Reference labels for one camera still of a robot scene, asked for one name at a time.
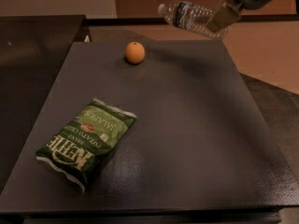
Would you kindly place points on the green Kettle chips bag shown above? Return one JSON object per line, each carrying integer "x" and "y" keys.
{"x": 78, "y": 148}

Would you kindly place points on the orange fruit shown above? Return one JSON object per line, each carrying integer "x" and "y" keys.
{"x": 134, "y": 53}

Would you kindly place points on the clear plastic water bottle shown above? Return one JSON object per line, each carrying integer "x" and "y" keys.
{"x": 189, "y": 17}

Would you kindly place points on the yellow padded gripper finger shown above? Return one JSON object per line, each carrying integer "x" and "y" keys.
{"x": 225, "y": 14}

